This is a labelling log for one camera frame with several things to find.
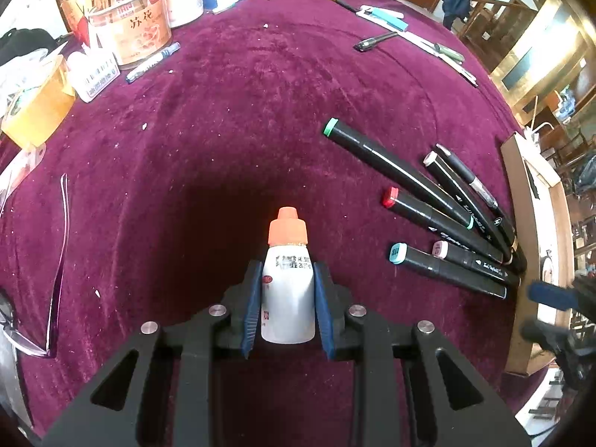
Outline person in background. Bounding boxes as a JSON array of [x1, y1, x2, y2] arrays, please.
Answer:
[[441, 0, 472, 30]]

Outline yellow packing tape roll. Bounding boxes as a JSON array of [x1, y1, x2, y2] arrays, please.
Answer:
[[1, 54, 76, 150]]

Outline small white label box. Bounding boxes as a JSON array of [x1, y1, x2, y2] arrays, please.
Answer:
[[67, 47, 120, 103]]

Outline white bottle orange cap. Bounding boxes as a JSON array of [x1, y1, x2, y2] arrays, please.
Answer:
[[261, 207, 315, 345]]

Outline teal-capped black marker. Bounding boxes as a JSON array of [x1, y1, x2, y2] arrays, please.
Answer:
[[389, 242, 507, 300]]

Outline cardboard tray box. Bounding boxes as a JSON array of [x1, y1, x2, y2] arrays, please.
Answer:
[[501, 133, 575, 376]]

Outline maroon velvet tablecloth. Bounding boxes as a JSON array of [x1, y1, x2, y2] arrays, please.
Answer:
[[1, 0, 539, 435]]

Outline red-capped black marker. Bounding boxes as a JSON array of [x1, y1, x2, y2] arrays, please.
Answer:
[[382, 187, 509, 264]]

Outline orange tea tin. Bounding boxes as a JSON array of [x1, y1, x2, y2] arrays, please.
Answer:
[[88, 0, 172, 69]]

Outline pink-capped black marker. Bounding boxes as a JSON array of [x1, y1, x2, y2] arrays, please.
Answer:
[[431, 240, 520, 288]]

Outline green pen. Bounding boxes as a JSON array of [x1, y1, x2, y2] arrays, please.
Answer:
[[433, 42, 465, 65]]

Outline black ballpoint pen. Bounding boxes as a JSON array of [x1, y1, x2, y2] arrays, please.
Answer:
[[434, 143, 517, 247]]

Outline green-capped black marker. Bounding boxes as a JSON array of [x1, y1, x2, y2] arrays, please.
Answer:
[[322, 118, 474, 229]]

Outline eyeglasses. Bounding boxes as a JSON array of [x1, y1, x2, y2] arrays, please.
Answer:
[[0, 172, 71, 359]]

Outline black pen on table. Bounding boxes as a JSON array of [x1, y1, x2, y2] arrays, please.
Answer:
[[354, 31, 398, 53]]

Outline white blue pen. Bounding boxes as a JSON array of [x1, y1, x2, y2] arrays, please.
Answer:
[[358, 5, 408, 31]]

